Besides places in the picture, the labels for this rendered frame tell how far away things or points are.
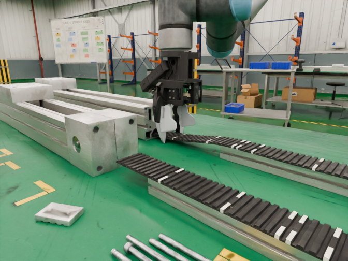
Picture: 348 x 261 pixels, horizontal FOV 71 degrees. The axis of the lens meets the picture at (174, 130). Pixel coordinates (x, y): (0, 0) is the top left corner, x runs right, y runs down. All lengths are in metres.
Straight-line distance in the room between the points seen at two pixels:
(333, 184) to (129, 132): 0.34
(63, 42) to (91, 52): 0.80
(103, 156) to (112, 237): 0.18
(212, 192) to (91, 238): 0.15
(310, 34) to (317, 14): 0.51
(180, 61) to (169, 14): 0.10
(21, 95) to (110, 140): 0.41
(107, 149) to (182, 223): 0.20
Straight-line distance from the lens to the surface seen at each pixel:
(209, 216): 0.32
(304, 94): 5.30
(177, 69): 0.55
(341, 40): 7.93
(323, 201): 0.41
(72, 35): 6.59
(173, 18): 0.54
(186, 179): 0.35
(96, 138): 0.43
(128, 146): 0.47
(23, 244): 0.34
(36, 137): 0.68
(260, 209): 0.29
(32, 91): 0.81
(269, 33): 8.41
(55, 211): 0.36
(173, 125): 0.55
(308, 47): 8.10
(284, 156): 0.45
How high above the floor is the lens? 0.97
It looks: 16 degrees down
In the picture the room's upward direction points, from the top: straight up
